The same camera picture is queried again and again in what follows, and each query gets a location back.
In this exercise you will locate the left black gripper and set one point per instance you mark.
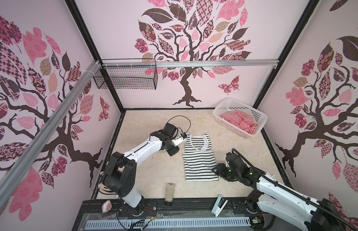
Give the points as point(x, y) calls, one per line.
point(175, 150)

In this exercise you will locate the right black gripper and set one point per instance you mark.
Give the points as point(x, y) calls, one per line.
point(219, 170)

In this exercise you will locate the black white striped tank top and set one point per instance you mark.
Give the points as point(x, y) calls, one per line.
point(199, 159)

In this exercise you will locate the red white striped tank top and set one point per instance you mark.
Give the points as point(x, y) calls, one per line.
point(242, 120)

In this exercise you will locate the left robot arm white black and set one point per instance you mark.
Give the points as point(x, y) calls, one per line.
point(120, 174)

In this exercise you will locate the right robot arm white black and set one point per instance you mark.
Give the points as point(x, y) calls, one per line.
point(270, 196)

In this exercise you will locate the white green handheld device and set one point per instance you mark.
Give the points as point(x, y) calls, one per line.
point(219, 205)

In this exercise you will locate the small tan rectangular device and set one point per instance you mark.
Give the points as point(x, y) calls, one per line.
point(169, 195)

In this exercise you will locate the white plastic laundry basket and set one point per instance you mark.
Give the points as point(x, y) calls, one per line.
point(229, 104)

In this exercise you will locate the cartoon face plush toy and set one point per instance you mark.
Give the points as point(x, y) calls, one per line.
point(105, 190)

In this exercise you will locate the small pink round object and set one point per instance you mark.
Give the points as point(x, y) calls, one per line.
point(107, 206)

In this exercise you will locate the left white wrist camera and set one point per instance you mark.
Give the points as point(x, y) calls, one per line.
point(181, 138)

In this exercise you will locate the white slotted cable duct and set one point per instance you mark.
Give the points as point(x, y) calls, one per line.
point(165, 223)

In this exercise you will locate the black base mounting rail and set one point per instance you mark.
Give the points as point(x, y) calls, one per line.
point(147, 207)

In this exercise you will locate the black wire mesh basket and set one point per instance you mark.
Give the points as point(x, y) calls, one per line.
point(131, 74)

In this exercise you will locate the silver aluminium rail left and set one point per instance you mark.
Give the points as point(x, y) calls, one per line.
point(16, 173)

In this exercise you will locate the silver aluminium rail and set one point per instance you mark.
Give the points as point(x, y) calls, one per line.
point(190, 63)
point(16, 173)

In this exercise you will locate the silver aluminium rail back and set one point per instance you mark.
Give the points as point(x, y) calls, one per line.
point(190, 63)

